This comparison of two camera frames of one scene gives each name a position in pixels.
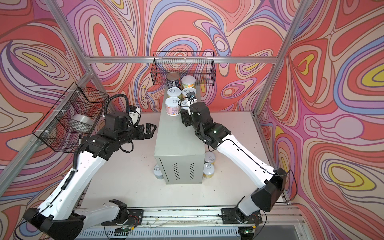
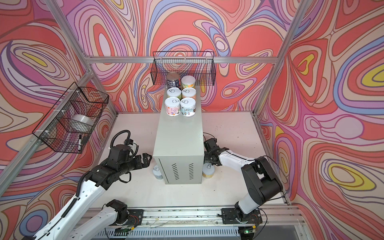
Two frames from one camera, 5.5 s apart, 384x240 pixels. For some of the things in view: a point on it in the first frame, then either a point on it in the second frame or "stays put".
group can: x=188 y=90 stays put
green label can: x=174 y=92 stays put
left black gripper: x=149 y=133 -> x=146 y=162
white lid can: x=185 y=104 stays put
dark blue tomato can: x=173 y=80 stays put
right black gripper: x=185 y=117 -> x=206 y=155
